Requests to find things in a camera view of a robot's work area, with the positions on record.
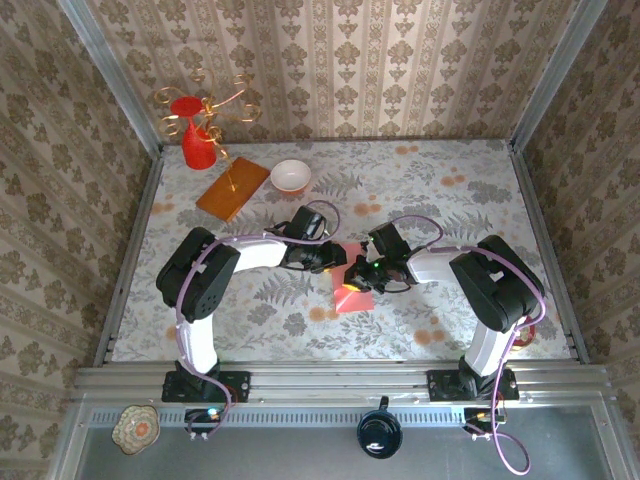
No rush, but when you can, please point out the pink cloth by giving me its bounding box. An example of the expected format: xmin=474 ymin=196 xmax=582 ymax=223
xmin=331 ymin=243 xmax=376 ymax=315

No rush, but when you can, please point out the floral patterned table cover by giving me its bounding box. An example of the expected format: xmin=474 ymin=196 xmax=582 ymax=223
xmin=110 ymin=138 xmax=572 ymax=362

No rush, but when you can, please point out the white bowl with orange outside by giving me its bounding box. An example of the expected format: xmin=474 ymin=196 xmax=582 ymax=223
xmin=270 ymin=159 xmax=313 ymax=195

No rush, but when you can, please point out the brown wooden board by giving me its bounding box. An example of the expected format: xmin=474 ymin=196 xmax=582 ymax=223
xmin=195 ymin=156 xmax=272 ymax=224

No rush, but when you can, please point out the dark blue mug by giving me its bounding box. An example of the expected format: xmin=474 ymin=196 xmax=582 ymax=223
xmin=355 ymin=395 xmax=404 ymax=460

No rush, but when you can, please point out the red wine glass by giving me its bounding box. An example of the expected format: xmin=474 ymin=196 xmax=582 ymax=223
xmin=169 ymin=95 xmax=219 ymax=172

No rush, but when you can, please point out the grey metal shelf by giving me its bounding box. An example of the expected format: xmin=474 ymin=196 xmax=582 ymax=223
xmin=47 ymin=399 xmax=634 ymax=480

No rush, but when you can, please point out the scalloped floral small dish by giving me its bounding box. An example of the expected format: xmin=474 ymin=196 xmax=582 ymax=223
xmin=110 ymin=403 xmax=161 ymax=457

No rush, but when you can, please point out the aluminium front frame rail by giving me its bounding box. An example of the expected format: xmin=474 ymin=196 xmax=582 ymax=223
xmin=69 ymin=363 xmax=621 ymax=404

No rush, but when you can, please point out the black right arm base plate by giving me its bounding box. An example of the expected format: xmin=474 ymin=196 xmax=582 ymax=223
xmin=426 ymin=368 xmax=520 ymax=403

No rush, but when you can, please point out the slotted grey cable duct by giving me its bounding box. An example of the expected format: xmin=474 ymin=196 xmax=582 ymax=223
xmin=89 ymin=405 xmax=471 ymax=426

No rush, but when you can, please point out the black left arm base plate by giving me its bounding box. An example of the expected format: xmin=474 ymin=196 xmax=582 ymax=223
xmin=160 ymin=369 xmax=252 ymax=404

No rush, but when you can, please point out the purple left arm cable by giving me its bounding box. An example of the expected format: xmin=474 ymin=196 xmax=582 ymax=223
xmin=172 ymin=199 xmax=342 ymax=441

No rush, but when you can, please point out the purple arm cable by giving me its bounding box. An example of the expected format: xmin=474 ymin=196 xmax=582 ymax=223
xmin=172 ymin=199 xmax=342 ymax=441
xmin=388 ymin=214 xmax=547 ymax=475

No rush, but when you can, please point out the aluminium side rail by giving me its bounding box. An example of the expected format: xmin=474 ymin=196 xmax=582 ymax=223
xmin=93 ymin=149 xmax=166 ymax=369
xmin=508 ymin=144 xmax=591 ymax=364

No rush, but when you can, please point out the gold curled wire holder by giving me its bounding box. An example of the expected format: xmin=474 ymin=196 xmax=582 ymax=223
xmin=153 ymin=67 xmax=264 ymax=194

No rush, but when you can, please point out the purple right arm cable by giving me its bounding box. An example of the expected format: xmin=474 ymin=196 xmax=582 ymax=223
xmin=388 ymin=214 xmax=547 ymax=475

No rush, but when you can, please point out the aluminium frame post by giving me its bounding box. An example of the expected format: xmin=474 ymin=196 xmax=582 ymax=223
xmin=508 ymin=0 xmax=610 ymax=154
xmin=55 ymin=0 xmax=165 ymax=159

